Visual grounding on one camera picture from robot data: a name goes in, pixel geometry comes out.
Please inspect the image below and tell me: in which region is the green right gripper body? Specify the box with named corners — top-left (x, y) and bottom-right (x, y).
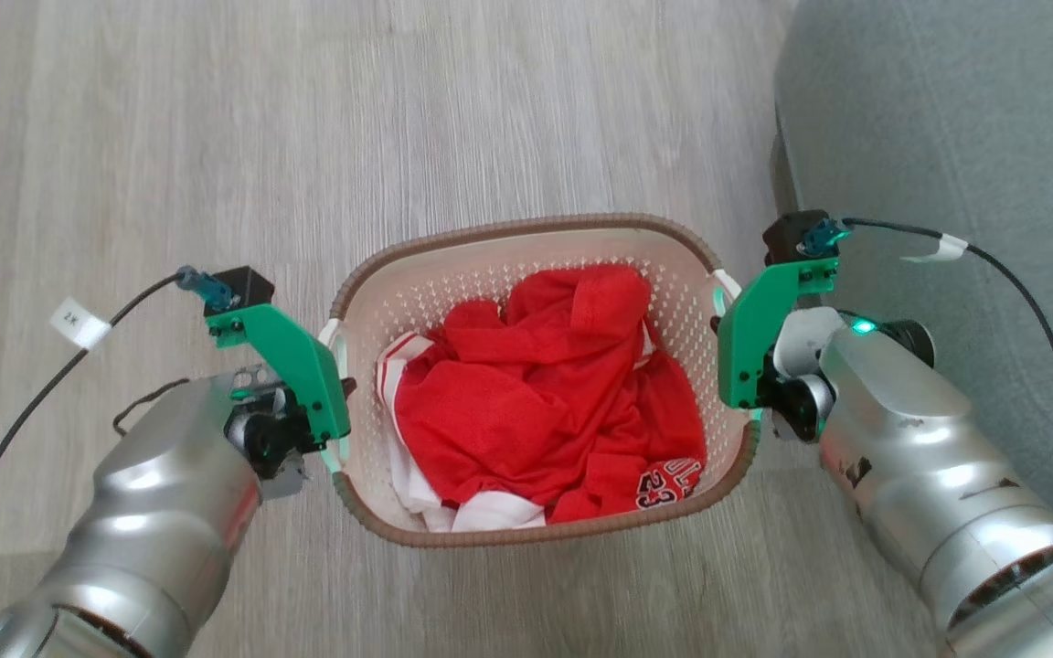
top-left (716, 257), bottom-right (841, 438)

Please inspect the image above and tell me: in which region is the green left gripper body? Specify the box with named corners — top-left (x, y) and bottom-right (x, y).
top-left (204, 304), bottom-right (353, 478)

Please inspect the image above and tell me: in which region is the beige laundry basket brown rim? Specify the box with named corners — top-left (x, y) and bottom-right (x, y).
top-left (320, 213), bottom-right (763, 549)

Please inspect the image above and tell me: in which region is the red basketball jersey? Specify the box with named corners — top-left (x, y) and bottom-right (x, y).
top-left (394, 265), bottom-right (708, 525)

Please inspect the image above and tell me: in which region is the grey fabric sofa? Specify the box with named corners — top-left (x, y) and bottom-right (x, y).
top-left (769, 0), bottom-right (1053, 540)

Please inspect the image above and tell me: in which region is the thin dark short cable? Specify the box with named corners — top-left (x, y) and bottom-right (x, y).
top-left (112, 377), bottom-right (191, 437)

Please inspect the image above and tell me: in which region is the black cable with white tape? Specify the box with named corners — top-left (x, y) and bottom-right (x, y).
top-left (804, 217), bottom-right (1053, 537)

